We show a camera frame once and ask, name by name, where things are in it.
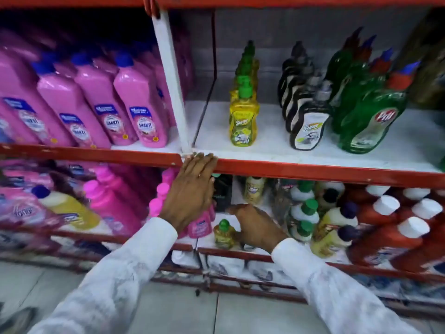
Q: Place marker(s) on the person's left forearm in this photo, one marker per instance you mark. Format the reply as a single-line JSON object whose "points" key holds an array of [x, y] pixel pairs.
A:
{"points": [[114, 285]]}

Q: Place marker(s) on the row of yellow Super bottles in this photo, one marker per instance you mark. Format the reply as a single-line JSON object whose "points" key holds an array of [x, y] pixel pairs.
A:
{"points": [[243, 121]]}

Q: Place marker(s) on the small cream labelled bottle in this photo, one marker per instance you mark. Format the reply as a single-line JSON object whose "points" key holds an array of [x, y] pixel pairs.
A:
{"points": [[254, 191]]}

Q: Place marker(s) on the red metal shelf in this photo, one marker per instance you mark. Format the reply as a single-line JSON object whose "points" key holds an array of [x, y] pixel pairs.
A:
{"points": [[313, 172]]}

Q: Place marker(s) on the person's left hand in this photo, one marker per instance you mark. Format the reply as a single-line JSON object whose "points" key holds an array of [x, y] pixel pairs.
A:
{"points": [[189, 191]]}

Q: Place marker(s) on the black bottle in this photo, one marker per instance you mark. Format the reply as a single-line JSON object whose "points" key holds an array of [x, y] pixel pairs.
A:
{"points": [[223, 194]]}

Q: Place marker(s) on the person's dark shoe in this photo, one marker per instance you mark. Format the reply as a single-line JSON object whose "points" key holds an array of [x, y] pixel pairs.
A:
{"points": [[17, 323]]}

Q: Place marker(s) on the group of red white-capped bottles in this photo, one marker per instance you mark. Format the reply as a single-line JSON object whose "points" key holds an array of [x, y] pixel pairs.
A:
{"points": [[382, 240]]}

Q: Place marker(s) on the row of white bottles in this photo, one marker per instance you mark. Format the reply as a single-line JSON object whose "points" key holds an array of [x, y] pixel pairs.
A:
{"points": [[226, 266]]}

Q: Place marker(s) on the row of pink blue-capped bottles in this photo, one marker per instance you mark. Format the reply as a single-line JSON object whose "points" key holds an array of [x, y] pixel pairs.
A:
{"points": [[94, 93]]}

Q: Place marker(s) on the green dish soap bottle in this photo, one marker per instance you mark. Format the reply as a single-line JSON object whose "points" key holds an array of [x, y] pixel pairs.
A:
{"points": [[335, 66], [372, 125], [363, 53], [354, 90]]}

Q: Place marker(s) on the person's right hand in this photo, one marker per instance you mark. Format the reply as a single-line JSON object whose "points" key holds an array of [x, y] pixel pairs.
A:
{"points": [[257, 226]]}

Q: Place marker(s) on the group of pink-capped pink bottles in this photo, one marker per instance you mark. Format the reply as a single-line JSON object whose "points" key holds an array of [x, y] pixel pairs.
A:
{"points": [[111, 208]]}

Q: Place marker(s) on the pile of pink refill pouches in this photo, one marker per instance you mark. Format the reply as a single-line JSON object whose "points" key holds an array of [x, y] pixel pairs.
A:
{"points": [[21, 212]]}

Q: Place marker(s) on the clear bottle with green label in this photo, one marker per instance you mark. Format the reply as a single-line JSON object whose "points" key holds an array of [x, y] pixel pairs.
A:
{"points": [[280, 205]]}

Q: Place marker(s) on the white bottle with green cap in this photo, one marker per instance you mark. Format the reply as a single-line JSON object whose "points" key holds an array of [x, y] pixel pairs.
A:
{"points": [[306, 212], [302, 191]]}

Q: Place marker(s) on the row of black Super bottles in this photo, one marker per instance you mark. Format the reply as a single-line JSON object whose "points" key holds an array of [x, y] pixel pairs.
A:
{"points": [[307, 128]]}

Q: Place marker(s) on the cream bottle with dark cap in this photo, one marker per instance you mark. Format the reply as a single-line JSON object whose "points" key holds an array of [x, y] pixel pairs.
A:
{"points": [[335, 219], [328, 198], [330, 243]]}

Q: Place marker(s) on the yellow bottle with blue cap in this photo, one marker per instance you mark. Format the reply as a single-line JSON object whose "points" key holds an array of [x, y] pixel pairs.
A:
{"points": [[69, 210]]}

